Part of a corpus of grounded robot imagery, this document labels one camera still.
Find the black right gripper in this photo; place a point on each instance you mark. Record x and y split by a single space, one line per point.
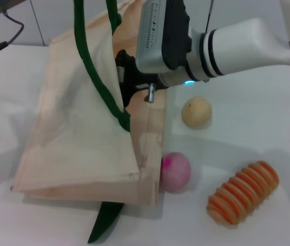
129 77

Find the pink toy peach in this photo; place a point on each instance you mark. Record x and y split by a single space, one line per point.
176 174

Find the beige round toy fruit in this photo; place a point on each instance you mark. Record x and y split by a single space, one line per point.
196 112

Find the orange striped toy bread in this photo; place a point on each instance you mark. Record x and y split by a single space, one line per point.
245 192

